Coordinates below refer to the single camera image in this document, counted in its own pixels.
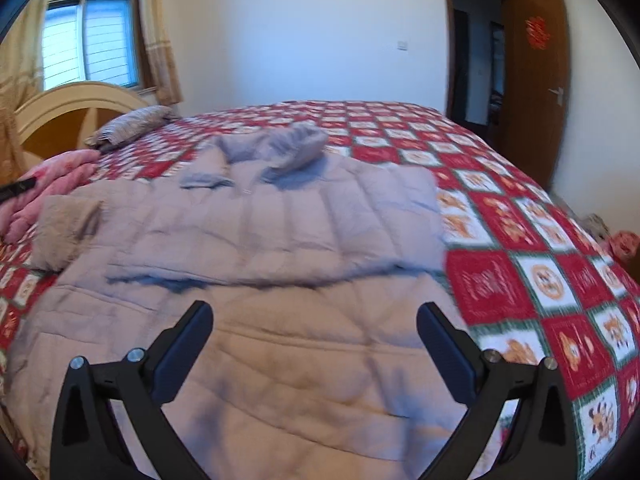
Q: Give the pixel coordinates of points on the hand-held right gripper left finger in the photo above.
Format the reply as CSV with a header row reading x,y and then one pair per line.
x,y
184,355

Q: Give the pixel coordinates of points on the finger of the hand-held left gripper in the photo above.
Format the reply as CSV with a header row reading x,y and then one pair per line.
x,y
20,188

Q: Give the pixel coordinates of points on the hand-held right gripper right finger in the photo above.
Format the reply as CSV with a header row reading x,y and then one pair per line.
x,y
447,355

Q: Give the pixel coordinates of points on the beige puffer coat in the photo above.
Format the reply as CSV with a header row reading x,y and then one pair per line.
x,y
250,240

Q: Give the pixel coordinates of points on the pink quilt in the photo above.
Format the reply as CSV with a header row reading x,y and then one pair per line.
x,y
45,180

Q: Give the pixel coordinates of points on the cream wooden headboard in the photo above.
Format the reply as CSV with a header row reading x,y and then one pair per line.
x,y
60,110

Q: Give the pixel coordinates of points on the red checked printed blanket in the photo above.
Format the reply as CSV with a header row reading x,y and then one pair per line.
x,y
500,280

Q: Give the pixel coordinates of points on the striped pillow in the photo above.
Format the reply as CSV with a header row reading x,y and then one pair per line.
x,y
130,125

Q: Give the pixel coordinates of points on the grey crumpled cloth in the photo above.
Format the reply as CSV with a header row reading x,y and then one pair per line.
x,y
596,224

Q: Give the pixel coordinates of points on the red patterned bundle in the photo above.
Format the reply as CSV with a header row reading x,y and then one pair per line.
x,y
624,245

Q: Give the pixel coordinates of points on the brown wooden door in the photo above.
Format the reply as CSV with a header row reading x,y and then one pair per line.
x,y
535,110

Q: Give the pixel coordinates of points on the red paper door decoration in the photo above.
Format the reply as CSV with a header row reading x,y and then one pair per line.
x,y
537,33

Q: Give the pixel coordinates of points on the dark door frame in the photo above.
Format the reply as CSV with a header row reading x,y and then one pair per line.
x,y
450,60

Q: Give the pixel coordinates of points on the white wall switch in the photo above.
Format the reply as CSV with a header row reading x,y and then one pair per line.
x,y
403,45

